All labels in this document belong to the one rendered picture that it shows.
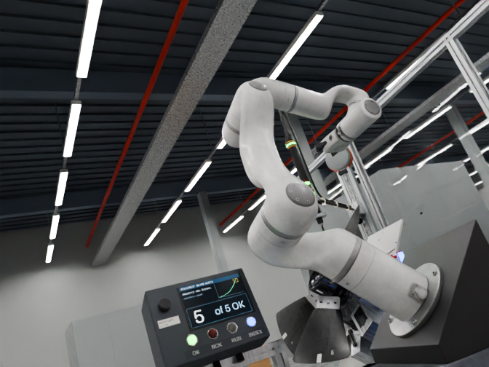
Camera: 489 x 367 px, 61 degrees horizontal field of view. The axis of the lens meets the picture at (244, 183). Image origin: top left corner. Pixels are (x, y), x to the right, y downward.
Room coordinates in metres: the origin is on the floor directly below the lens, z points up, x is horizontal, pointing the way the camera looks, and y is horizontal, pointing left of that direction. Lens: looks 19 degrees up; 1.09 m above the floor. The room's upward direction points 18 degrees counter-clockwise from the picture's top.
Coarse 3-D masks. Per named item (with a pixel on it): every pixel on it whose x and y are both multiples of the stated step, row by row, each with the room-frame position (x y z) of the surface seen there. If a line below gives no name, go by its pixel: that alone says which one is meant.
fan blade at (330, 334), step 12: (312, 312) 1.73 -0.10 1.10; (324, 312) 1.71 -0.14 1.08; (336, 312) 1.70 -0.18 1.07; (312, 324) 1.70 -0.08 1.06; (324, 324) 1.68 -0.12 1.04; (336, 324) 1.67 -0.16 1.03; (312, 336) 1.67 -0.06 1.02; (324, 336) 1.65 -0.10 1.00; (336, 336) 1.63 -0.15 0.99; (300, 348) 1.67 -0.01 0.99; (312, 348) 1.64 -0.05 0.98; (324, 348) 1.62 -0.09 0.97; (336, 348) 1.60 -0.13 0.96; (348, 348) 1.58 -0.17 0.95; (300, 360) 1.65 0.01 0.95; (312, 360) 1.62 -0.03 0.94; (324, 360) 1.59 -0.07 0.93
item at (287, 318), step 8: (304, 296) 1.87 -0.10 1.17; (296, 304) 1.91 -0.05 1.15; (304, 304) 1.88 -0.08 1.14; (280, 312) 2.00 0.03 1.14; (288, 312) 1.95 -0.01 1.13; (296, 312) 1.91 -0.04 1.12; (304, 312) 1.89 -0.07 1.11; (280, 320) 2.00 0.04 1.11; (288, 320) 1.95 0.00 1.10; (296, 320) 1.92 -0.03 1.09; (304, 320) 1.89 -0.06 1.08; (280, 328) 2.00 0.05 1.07; (288, 328) 1.96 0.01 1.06; (296, 328) 1.93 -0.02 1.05; (288, 336) 1.96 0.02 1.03; (296, 336) 1.93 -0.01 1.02; (288, 344) 1.96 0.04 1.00; (296, 344) 1.93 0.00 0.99
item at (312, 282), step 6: (312, 276) 1.82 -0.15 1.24; (318, 276) 1.77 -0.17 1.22; (324, 276) 1.72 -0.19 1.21; (312, 282) 1.79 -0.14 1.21; (318, 282) 1.73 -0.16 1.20; (324, 282) 1.72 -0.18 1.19; (312, 288) 1.75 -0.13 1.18; (318, 288) 1.74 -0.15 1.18; (324, 288) 1.74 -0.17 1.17; (330, 288) 1.74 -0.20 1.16; (336, 288) 1.75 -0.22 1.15; (342, 288) 1.77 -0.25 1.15; (318, 294) 1.78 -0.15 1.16; (324, 294) 1.76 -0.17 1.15; (330, 294) 1.75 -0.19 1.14; (336, 294) 1.77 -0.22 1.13; (342, 294) 1.76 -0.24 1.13; (348, 294) 1.75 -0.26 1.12; (342, 300) 1.76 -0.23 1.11
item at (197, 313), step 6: (198, 306) 1.02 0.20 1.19; (204, 306) 1.02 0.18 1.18; (186, 312) 1.00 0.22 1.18; (192, 312) 1.00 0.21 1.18; (198, 312) 1.01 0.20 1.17; (204, 312) 1.01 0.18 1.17; (192, 318) 1.00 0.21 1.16; (198, 318) 1.00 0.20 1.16; (204, 318) 1.01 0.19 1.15; (192, 324) 0.99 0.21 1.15; (198, 324) 1.00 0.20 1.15; (204, 324) 1.00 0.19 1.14
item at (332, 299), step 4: (320, 296) 1.76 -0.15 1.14; (324, 296) 1.76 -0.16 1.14; (328, 296) 1.76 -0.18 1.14; (332, 296) 1.75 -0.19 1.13; (336, 296) 1.75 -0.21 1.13; (320, 300) 1.75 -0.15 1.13; (324, 300) 1.75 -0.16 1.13; (328, 300) 1.75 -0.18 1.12; (332, 300) 1.75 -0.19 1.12; (336, 300) 1.74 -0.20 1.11; (320, 304) 1.74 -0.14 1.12; (324, 304) 1.74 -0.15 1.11; (328, 304) 1.74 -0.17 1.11; (332, 304) 1.73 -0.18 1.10; (336, 304) 1.73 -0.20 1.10; (332, 308) 1.72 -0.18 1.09; (336, 308) 1.72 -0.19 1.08
